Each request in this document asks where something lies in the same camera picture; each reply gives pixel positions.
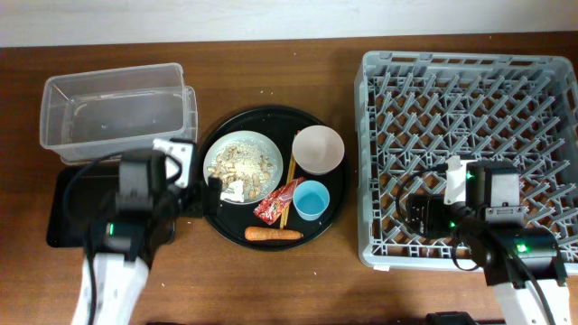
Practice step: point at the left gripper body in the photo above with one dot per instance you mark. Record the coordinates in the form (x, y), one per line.
(171, 207)

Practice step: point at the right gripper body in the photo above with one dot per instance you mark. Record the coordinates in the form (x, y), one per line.
(437, 217)

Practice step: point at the white tissue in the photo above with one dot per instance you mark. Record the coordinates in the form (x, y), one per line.
(234, 192)

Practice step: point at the orange carrot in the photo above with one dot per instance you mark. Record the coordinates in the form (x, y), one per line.
(265, 233)

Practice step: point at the red snack wrapper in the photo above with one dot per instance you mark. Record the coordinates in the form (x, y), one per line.
(270, 208)

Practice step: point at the blue plastic cup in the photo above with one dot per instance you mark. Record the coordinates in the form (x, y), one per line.
(311, 199)

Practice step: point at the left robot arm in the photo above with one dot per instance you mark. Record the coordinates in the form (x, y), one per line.
(112, 281)

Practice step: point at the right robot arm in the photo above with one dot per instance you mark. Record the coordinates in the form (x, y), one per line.
(522, 266)

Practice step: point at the grey dishwasher rack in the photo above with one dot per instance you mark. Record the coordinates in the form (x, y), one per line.
(414, 110)

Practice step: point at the rice and peanut shells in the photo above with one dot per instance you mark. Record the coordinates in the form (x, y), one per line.
(246, 162)

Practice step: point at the grey plate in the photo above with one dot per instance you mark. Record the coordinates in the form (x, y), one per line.
(249, 137)

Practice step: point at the black rectangular tray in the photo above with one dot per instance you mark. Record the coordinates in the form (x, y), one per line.
(87, 204)

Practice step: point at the clear plastic bin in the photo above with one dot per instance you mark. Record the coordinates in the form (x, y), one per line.
(90, 114)

